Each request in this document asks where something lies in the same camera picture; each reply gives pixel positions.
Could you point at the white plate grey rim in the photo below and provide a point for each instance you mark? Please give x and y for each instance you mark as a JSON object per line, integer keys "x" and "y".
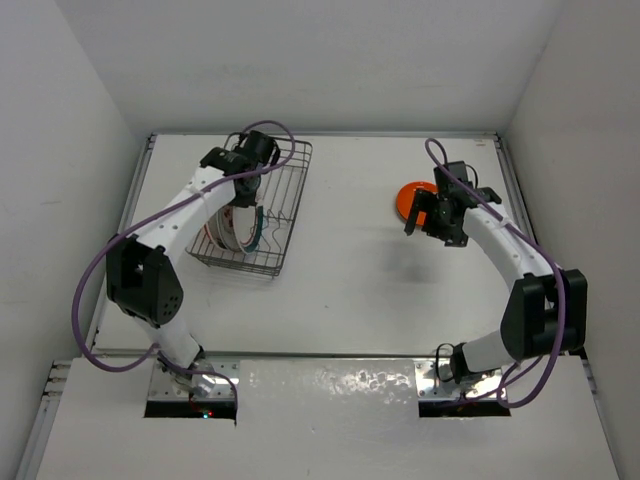
{"x": 220, "y": 231}

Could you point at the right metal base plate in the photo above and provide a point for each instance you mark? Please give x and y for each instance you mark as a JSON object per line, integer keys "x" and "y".
{"x": 433, "y": 384}

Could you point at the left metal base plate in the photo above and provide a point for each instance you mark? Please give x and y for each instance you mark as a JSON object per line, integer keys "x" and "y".
{"x": 213, "y": 386}

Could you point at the metal base plate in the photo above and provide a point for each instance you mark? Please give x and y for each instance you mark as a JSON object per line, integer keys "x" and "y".
{"x": 433, "y": 384}
{"x": 213, "y": 386}

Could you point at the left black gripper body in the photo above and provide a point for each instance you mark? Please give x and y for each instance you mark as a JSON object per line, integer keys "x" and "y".
{"x": 245, "y": 196}

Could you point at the white plate red rim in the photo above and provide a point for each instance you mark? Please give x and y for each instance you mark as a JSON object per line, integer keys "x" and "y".
{"x": 247, "y": 226}

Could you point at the wire dish rack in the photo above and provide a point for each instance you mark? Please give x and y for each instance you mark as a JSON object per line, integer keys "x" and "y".
{"x": 279, "y": 196}

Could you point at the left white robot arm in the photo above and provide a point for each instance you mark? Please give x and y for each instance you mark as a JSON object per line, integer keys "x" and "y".
{"x": 140, "y": 268}

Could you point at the orange plastic plate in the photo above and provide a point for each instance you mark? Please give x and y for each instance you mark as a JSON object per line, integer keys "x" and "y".
{"x": 405, "y": 196}

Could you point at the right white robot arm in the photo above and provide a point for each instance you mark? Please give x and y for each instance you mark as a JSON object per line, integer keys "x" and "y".
{"x": 547, "y": 306}

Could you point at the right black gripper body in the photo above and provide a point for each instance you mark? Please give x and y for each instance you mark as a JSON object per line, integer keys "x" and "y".
{"x": 436, "y": 226}

